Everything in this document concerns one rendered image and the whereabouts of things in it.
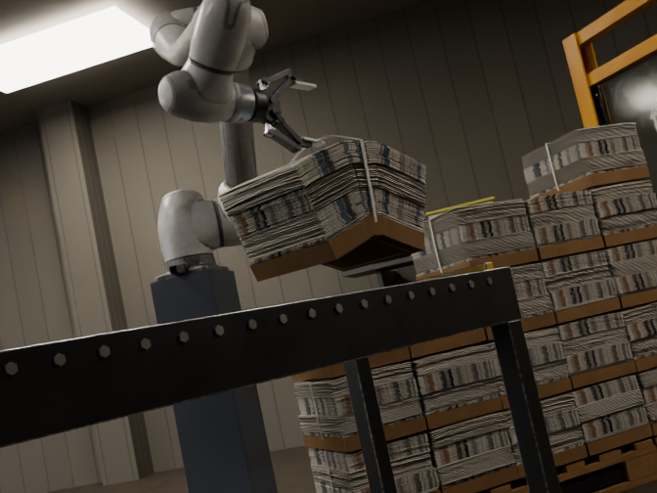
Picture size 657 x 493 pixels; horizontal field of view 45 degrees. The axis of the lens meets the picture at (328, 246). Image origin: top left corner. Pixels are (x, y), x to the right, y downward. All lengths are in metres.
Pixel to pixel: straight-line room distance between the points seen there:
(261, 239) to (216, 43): 0.46
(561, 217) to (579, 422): 0.72
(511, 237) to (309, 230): 1.26
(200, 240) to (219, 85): 0.85
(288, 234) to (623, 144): 1.79
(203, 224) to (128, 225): 3.94
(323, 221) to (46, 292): 5.19
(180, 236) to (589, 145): 1.57
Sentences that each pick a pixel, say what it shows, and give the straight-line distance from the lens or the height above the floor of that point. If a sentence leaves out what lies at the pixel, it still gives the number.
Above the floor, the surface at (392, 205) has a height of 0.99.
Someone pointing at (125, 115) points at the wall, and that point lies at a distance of 6.55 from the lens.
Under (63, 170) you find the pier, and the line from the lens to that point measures 6.48.
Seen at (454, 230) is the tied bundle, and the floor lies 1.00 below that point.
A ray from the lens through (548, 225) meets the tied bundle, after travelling 2.96.
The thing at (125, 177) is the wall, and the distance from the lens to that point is 6.47.
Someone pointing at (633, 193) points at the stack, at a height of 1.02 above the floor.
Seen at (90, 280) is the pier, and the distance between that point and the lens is 6.28.
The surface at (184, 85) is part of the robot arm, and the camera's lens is 1.71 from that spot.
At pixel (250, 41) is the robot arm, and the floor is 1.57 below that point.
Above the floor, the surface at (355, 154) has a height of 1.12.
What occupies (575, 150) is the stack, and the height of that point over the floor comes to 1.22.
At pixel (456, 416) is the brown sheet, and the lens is 2.67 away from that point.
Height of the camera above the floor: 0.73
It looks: 6 degrees up
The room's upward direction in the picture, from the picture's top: 12 degrees counter-clockwise
